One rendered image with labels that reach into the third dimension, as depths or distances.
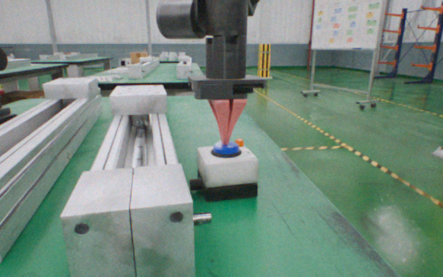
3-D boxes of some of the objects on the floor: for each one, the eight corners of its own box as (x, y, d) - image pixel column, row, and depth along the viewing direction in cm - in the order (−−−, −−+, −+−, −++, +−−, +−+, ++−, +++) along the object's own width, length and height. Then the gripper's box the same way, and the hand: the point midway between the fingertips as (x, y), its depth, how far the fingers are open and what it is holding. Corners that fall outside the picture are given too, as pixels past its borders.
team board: (299, 97, 640) (307, -6, 582) (318, 95, 662) (326, -4, 604) (359, 110, 512) (377, -21, 454) (379, 107, 533) (398, -18, 475)
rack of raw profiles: (370, 78, 1046) (380, 7, 980) (395, 78, 1056) (406, 8, 990) (450, 91, 733) (472, -10, 667) (484, 90, 743) (509, -10, 677)
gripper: (192, 34, 38) (195, 153, 43) (270, 36, 40) (264, 149, 45) (186, 36, 44) (188, 139, 49) (253, 37, 47) (250, 135, 51)
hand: (225, 138), depth 47 cm, fingers closed
